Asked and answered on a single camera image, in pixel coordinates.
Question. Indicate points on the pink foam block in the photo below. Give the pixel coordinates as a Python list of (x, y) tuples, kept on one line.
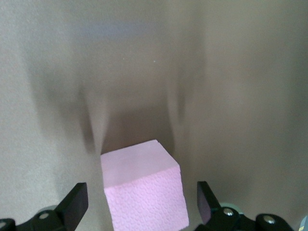
[(144, 183)]

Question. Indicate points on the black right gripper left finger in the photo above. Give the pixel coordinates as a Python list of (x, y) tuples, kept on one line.
[(69, 209)]

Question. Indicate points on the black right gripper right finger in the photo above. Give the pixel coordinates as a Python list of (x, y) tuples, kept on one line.
[(209, 209)]

